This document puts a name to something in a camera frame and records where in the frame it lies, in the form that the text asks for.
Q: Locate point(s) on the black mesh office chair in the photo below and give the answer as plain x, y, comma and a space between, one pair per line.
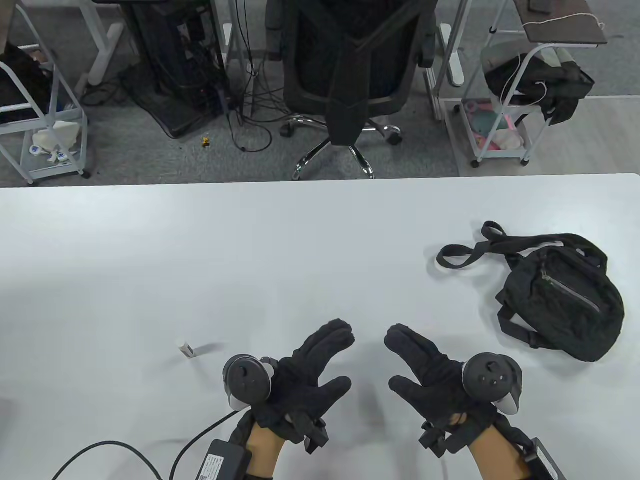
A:
350, 60

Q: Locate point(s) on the white green lubricant stick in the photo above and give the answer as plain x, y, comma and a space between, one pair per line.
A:
186, 348

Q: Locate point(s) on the white metal cart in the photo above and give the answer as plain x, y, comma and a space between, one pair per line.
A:
500, 156
55, 172

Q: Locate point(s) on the white desk leg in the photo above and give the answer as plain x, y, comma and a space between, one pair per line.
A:
454, 55
231, 45
102, 55

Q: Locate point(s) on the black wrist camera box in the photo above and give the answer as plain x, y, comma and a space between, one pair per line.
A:
222, 460
545, 462

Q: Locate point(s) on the black phone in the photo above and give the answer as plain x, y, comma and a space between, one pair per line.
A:
540, 6

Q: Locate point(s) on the black round controller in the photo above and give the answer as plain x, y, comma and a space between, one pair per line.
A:
491, 377
246, 381

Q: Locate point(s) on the black bag with grey lining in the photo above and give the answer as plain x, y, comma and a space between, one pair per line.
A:
550, 85

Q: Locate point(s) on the white cloth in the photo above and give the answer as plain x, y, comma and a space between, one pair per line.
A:
57, 134

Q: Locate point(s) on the blue white small packet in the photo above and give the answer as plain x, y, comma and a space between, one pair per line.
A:
36, 150
63, 158

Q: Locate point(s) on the brown side table top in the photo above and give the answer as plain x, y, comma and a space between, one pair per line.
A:
565, 27

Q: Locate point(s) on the person's right hand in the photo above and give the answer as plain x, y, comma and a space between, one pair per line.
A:
435, 380

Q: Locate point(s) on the white plush item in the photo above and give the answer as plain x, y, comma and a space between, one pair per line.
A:
509, 139

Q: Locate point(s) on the plain black bag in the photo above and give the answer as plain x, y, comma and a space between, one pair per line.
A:
20, 80

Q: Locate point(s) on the teal round item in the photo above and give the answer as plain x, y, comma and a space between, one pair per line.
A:
483, 121

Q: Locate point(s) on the black backpack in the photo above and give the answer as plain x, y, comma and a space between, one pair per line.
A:
560, 310

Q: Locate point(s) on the person's left hand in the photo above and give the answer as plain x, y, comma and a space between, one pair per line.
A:
300, 385

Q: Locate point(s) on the black computer tower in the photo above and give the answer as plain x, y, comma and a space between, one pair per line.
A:
170, 50

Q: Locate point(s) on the person's left forearm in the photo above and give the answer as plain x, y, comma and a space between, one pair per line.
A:
265, 455

